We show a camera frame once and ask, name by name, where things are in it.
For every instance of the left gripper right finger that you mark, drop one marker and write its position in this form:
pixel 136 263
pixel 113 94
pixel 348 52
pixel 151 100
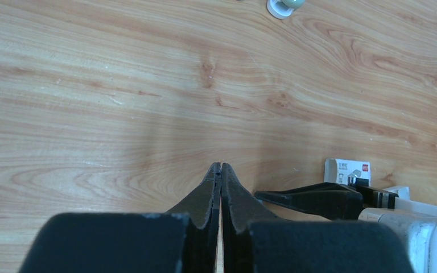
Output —
pixel 257 240

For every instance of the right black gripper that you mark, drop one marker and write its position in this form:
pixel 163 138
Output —
pixel 334 201

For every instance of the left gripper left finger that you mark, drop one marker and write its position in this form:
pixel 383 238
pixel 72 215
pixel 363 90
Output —
pixel 182 239

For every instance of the small staple box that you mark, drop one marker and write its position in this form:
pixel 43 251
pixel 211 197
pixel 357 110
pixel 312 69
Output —
pixel 347 172

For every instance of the grey green stapler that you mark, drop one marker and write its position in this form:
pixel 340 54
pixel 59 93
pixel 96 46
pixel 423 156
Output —
pixel 281 9

